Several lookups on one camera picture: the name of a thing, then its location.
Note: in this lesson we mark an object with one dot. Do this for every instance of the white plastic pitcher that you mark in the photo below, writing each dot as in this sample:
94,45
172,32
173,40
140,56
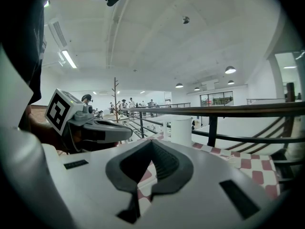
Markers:
181,130

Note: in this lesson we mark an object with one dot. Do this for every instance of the brown wooden coat rack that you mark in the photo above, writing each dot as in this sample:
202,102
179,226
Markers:
115,99

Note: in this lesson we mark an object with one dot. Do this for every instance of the person's black shirt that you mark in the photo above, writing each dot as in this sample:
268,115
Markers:
21,44

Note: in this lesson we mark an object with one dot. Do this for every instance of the distant black railing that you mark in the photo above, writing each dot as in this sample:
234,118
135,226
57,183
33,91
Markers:
166,105

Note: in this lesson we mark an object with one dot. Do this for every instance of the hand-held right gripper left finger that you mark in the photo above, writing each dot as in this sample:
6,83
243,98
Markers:
95,187

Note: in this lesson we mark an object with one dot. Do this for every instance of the red and white checkered tablecloth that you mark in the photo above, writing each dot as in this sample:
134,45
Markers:
257,168

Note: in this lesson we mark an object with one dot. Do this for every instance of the distant group of people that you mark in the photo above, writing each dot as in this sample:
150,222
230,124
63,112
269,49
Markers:
131,104

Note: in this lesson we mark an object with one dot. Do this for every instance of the ceiling air vent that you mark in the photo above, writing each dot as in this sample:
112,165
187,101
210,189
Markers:
59,33

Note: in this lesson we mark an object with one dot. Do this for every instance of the long ceiling light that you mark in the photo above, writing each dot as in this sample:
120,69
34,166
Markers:
69,58

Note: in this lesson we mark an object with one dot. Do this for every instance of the black metal railing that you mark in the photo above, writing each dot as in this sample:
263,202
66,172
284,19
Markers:
212,130

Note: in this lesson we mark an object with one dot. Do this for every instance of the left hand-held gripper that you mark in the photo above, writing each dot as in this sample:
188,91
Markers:
59,111

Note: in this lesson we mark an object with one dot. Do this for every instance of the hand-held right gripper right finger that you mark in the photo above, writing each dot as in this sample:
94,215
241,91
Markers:
202,199

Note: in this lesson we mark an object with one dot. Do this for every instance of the person's left forearm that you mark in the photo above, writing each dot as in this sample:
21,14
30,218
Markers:
43,132

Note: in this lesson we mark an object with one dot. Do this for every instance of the round ceiling fixture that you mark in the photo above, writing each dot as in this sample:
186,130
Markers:
186,20

